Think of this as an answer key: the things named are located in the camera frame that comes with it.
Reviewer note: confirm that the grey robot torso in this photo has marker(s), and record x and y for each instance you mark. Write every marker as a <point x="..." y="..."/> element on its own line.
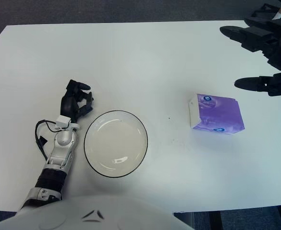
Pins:
<point x="94" y="210"/>

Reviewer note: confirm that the black table leg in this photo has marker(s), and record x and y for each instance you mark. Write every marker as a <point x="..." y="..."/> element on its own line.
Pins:
<point x="215" y="221"/>

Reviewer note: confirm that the white plate with black rim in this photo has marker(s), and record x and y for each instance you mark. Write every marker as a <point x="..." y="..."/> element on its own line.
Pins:
<point x="116" y="143"/>

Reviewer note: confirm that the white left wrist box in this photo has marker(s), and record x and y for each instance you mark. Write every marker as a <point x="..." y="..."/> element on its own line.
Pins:
<point x="63" y="121"/>

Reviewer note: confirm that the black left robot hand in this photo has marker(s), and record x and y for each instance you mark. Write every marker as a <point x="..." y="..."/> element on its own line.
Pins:
<point x="67" y="105"/>

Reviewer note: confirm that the black office chair base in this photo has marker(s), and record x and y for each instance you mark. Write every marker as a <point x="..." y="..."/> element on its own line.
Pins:
<point x="264" y="7"/>

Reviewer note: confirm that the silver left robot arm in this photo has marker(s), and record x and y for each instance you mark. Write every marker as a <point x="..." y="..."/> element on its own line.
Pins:
<point x="63" y="139"/>

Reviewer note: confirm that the purple tissue paper pack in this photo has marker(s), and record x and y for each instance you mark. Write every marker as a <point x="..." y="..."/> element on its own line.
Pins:
<point x="216" y="112"/>

